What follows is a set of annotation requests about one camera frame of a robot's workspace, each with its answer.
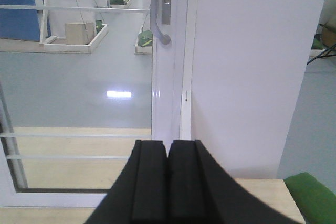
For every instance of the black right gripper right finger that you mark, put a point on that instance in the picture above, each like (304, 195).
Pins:
(201, 191)

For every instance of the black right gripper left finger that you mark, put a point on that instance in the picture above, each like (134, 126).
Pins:
(139, 195)

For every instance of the white framed sliding glass door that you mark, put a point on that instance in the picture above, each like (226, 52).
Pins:
(69, 120)

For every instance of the grey curved door handle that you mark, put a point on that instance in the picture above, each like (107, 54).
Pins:
(154, 10)

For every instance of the wooden side table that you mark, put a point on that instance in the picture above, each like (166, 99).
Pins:
(274, 193)

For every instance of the green cushion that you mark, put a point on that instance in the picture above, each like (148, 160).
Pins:
(315, 201)

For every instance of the beige cardboard box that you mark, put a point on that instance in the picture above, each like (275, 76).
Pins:
(79, 33)

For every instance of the white wooden planter tray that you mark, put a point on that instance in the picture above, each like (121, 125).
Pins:
(56, 13)

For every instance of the white door frame post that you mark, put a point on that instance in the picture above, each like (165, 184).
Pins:
(186, 101)

